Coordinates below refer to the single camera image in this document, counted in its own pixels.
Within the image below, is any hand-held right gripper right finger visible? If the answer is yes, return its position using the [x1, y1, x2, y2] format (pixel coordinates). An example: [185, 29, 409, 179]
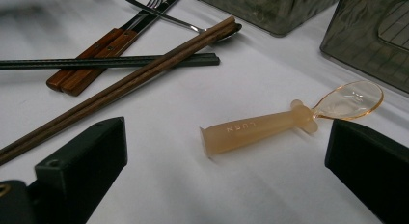
[324, 118, 409, 224]

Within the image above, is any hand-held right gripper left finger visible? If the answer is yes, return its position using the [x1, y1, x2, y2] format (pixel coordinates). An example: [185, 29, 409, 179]
[27, 116, 128, 224]

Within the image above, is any brown wooden chopstick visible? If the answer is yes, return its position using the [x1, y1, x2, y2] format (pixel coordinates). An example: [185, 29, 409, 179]
[0, 20, 240, 167]
[0, 14, 236, 159]

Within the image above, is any black chopstick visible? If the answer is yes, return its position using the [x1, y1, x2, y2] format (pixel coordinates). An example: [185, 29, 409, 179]
[0, 57, 222, 71]
[0, 52, 220, 67]

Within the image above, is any smoky transparent plastic bin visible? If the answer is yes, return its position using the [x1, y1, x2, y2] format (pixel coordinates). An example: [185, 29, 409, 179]
[193, 0, 343, 38]
[319, 0, 409, 95]

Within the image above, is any fork with wooden handle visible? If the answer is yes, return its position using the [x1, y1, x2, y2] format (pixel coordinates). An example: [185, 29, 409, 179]
[46, 0, 167, 92]

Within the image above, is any translucent orange baby spoon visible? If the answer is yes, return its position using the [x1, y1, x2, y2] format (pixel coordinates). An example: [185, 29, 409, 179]
[199, 80, 385, 158]

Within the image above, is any knife with wooden handle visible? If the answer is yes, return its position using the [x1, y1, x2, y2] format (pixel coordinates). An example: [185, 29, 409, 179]
[60, 0, 183, 98]

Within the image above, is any metal spoon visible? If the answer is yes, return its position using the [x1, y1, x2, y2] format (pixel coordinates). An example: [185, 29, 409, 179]
[122, 0, 243, 43]

